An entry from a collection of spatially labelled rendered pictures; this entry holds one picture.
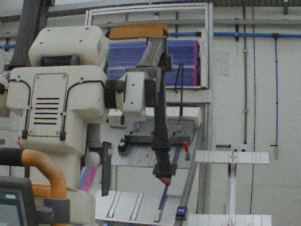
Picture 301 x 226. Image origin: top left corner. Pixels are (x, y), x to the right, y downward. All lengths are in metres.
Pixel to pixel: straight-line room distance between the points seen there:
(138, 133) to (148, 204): 0.44
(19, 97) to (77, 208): 0.34
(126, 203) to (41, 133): 0.97
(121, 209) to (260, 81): 2.18
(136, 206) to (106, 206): 0.14
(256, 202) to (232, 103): 0.86
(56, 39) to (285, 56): 2.87
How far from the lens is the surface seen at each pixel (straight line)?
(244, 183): 3.84
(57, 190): 0.84
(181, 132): 2.30
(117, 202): 2.10
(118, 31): 2.97
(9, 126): 3.27
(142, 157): 2.29
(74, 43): 1.28
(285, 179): 3.83
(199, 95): 2.41
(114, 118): 2.49
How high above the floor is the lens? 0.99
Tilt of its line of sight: 3 degrees up
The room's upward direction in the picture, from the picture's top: 2 degrees clockwise
